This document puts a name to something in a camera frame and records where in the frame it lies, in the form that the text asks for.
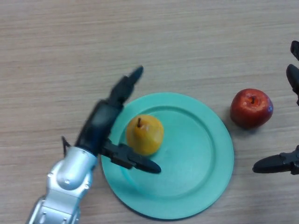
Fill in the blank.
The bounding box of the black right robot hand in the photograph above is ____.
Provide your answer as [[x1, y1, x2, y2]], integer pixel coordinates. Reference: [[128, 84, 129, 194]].
[[252, 41, 299, 175]]

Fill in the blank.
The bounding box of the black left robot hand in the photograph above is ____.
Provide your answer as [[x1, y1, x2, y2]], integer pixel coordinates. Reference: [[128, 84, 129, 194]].
[[76, 66, 162, 175]]

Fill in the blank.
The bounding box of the yellow pear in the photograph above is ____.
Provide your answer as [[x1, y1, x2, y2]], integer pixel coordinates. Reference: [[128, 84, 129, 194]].
[[126, 114, 164, 156]]

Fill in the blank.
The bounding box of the green round plate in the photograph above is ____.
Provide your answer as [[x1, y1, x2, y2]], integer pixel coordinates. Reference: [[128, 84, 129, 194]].
[[100, 92, 235, 220]]

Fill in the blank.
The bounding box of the red apple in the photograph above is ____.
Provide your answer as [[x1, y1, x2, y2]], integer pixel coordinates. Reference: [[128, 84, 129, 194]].
[[230, 88, 274, 129]]

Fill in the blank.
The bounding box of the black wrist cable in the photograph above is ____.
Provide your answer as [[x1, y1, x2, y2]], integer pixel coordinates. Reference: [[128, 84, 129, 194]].
[[61, 136, 72, 157]]

